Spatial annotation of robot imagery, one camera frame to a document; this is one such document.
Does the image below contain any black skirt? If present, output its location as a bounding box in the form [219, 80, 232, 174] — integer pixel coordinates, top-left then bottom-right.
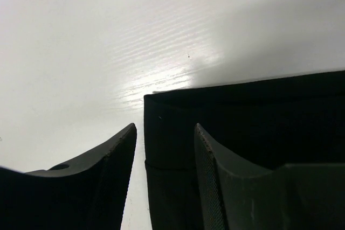
[144, 71, 344, 229]

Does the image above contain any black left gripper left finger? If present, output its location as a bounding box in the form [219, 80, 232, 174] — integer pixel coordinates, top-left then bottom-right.
[1, 124, 137, 229]

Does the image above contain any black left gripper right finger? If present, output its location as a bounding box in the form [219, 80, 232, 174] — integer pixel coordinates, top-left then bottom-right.
[194, 125, 344, 229]

